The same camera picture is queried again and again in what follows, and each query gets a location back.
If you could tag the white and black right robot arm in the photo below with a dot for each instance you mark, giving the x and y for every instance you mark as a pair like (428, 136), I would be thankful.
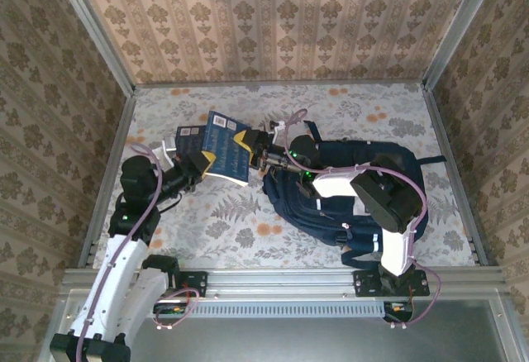
(384, 196)

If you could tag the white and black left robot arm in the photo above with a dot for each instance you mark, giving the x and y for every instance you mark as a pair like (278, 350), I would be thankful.
(120, 271)

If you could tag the aluminium frame post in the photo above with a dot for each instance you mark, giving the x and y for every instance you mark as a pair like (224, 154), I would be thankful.
(460, 27)
(95, 27)

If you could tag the grey sheet metal panel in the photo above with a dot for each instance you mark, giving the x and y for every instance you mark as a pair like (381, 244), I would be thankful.
(268, 341)

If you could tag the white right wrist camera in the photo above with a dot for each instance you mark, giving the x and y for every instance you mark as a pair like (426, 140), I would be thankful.
(277, 125)

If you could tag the aluminium frame rail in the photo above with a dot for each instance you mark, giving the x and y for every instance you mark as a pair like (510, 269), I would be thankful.
(268, 84)
(120, 130)
(436, 106)

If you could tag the dark blue notebook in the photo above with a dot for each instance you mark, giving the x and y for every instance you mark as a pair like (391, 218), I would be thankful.
(188, 139)
(227, 159)

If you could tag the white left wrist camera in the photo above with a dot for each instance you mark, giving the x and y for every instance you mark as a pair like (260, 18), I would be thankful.
(165, 151)

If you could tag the floral tablecloth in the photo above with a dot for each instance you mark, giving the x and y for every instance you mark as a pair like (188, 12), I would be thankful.
(206, 234)

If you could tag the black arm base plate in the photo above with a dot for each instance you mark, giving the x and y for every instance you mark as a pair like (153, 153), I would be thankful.
(198, 283)
(363, 283)

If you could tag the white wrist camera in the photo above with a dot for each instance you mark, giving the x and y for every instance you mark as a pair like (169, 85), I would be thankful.
(165, 151)
(277, 125)

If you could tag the wide aluminium mounting rail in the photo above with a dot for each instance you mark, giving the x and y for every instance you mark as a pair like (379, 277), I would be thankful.
(281, 281)

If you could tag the navy blue student backpack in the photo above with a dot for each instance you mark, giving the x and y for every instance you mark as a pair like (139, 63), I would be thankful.
(297, 209)

